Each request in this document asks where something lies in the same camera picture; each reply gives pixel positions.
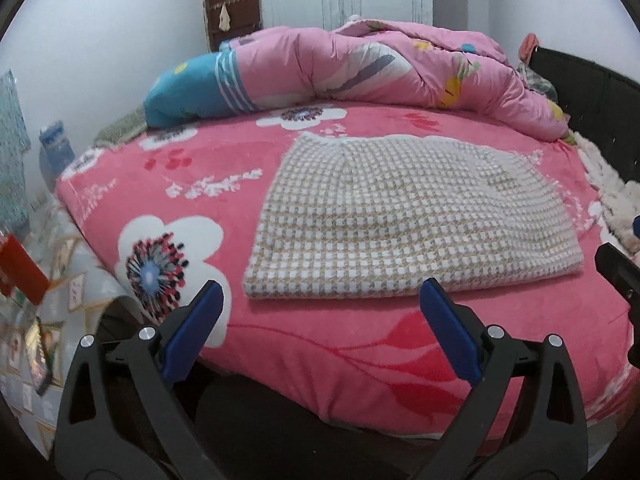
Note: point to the patterned grey bed sheet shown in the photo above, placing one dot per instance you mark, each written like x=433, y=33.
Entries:
x=75, y=280

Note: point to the teal patterned cloth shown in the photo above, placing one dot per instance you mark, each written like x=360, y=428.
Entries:
x=12, y=160

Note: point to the fluffy beige blanket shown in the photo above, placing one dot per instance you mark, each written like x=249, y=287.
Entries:
x=610, y=185

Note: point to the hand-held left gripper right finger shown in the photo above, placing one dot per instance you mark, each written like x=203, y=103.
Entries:
x=450, y=332

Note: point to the black headboard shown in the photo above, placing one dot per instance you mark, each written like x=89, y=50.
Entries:
x=600, y=100

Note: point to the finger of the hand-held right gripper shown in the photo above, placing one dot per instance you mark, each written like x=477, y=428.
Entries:
x=620, y=272

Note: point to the beige hanging bag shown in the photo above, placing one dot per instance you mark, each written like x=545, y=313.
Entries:
x=224, y=19

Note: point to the blue water jug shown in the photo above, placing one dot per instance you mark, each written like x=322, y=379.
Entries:
x=57, y=155

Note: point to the red packet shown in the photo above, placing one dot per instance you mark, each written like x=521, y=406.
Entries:
x=22, y=267

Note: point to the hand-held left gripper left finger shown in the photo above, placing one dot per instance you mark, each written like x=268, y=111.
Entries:
x=195, y=332

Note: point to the pink cloth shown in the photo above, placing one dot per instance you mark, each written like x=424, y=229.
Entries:
x=527, y=46

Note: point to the green patterned cloth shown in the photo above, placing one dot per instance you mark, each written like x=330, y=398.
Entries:
x=120, y=127

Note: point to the pink floral blanket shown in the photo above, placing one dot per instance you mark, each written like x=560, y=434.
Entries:
x=325, y=350

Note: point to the beige white houndstooth coat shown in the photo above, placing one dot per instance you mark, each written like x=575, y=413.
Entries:
x=400, y=225

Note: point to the checked cloth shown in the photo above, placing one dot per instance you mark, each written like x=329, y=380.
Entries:
x=540, y=82

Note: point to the pink and blue quilt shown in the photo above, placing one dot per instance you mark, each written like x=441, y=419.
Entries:
x=325, y=65

